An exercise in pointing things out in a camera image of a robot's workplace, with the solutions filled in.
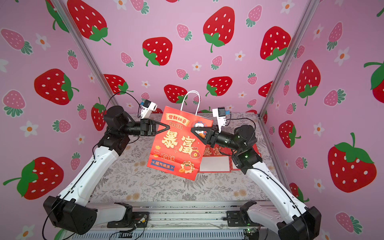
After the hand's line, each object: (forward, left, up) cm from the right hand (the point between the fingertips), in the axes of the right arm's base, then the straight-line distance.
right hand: (195, 128), depth 56 cm
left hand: (0, +11, -2) cm, 11 cm away
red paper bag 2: (+10, -12, -41) cm, 44 cm away
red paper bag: (+8, -22, -43) cm, 49 cm away
